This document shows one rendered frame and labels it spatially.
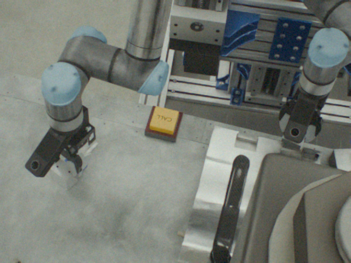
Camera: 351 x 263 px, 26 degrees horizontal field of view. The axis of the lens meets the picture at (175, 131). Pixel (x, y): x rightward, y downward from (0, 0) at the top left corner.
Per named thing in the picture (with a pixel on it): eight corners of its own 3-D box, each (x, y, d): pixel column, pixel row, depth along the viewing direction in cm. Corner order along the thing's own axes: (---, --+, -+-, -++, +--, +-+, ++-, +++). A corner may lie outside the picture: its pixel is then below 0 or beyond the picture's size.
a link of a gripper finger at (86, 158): (100, 169, 175) (91, 144, 168) (83, 186, 173) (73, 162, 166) (90, 163, 177) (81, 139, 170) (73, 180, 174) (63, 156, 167)
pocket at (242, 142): (235, 138, 180) (237, 130, 177) (256, 143, 180) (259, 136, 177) (231, 154, 178) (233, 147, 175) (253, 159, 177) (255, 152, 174)
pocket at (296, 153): (279, 149, 179) (282, 141, 176) (301, 154, 179) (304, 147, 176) (276, 165, 177) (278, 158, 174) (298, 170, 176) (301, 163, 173)
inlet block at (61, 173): (89, 143, 183) (88, 131, 179) (105, 154, 182) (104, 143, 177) (51, 178, 178) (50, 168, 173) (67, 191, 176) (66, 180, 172)
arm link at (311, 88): (329, 91, 160) (294, 76, 161) (324, 102, 164) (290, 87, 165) (341, 66, 164) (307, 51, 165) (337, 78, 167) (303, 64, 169)
